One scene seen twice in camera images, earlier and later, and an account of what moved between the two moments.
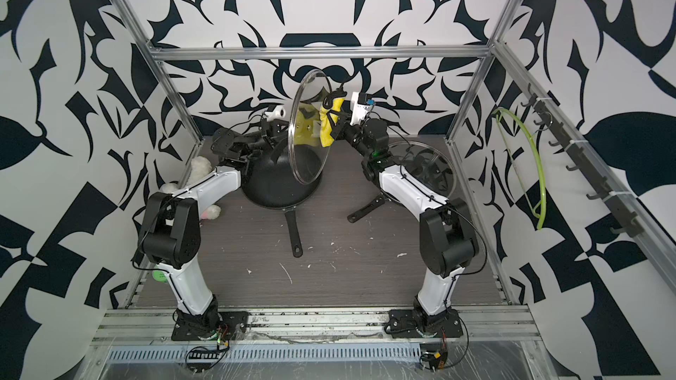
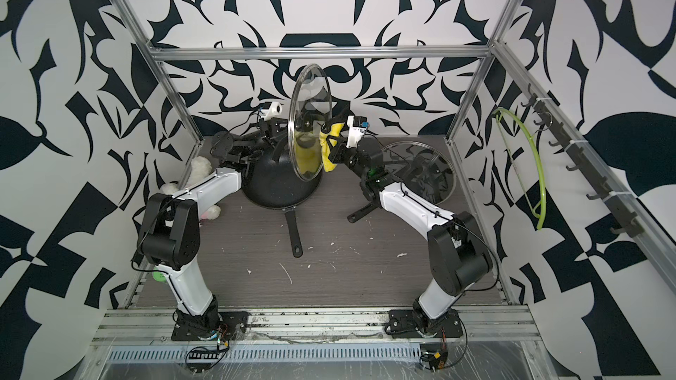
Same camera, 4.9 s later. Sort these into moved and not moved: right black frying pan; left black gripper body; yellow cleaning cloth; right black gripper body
Moved: right black gripper body; yellow cleaning cloth
Not moved: left black gripper body; right black frying pan
